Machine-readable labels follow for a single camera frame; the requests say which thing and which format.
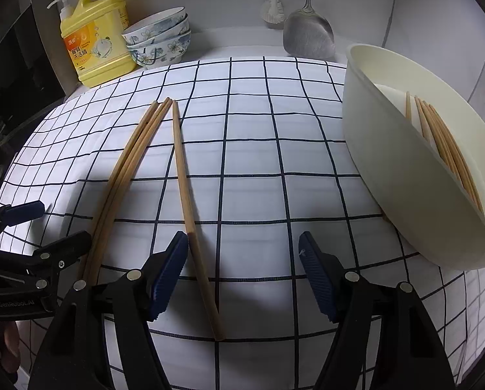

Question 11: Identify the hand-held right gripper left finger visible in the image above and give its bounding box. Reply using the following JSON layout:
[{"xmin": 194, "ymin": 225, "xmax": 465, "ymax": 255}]
[{"xmin": 28, "ymin": 231, "xmax": 189, "ymax": 390}]

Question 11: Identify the metal spatula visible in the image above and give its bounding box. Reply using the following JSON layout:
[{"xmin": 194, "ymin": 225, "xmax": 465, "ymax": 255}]
[{"xmin": 282, "ymin": 0, "xmax": 336, "ymax": 61}]

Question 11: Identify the white grid-pattern cloth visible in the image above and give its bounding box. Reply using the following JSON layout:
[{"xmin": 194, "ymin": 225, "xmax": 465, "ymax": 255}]
[{"xmin": 0, "ymin": 58, "xmax": 485, "ymax": 390}]

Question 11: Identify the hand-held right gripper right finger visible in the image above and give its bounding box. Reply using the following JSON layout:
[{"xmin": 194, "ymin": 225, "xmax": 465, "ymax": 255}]
[{"xmin": 298, "ymin": 231, "xmax": 456, "ymax": 390}]

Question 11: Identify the floral ceramic bowl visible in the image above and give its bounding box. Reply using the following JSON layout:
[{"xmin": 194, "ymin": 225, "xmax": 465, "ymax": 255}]
[
  {"xmin": 126, "ymin": 30, "xmax": 192, "ymax": 68},
  {"xmin": 124, "ymin": 20, "xmax": 190, "ymax": 52},
  {"xmin": 121, "ymin": 6, "xmax": 187, "ymax": 45}
]

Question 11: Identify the cream plastic basin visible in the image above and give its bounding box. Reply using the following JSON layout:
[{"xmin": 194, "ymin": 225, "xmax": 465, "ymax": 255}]
[{"xmin": 342, "ymin": 43, "xmax": 485, "ymax": 271}]

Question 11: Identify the bundle of wooden chopsticks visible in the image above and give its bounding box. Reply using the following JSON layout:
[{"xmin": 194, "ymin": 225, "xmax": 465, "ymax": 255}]
[
  {"xmin": 86, "ymin": 98, "xmax": 174, "ymax": 285},
  {"xmin": 405, "ymin": 91, "xmax": 484, "ymax": 214}
]

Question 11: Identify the thin grey cord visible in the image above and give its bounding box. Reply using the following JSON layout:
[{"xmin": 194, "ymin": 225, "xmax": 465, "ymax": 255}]
[{"xmin": 381, "ymin": 0, "xmax": 401, "ymax": 49}]

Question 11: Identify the black appliance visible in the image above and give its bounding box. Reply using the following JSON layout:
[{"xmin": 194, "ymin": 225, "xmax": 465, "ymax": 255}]
[{"xmin": 0, "ymin": 0, "xmax": 64, "ymax": 196}]

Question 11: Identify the person's left hand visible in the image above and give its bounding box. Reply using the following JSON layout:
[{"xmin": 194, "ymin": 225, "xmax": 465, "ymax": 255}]
[{"xmin": 0, "ymin": 321, "xmax": 21, "ymax": 386}]

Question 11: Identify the yellow detergent bottle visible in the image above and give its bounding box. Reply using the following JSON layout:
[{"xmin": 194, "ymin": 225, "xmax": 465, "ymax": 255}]
[{"xmin": 47, "ymin": 0, "xmax": 137, "ymax": 89}]

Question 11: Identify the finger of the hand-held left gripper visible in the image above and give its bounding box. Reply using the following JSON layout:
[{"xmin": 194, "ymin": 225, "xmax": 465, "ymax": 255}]
[
  {"xmin": 0, "ymin": 230, "xmax": 93, "ymax": 290},
  {"xmin": 0, "ymin": 201, "xmax": 46, "ymax": 239}
]

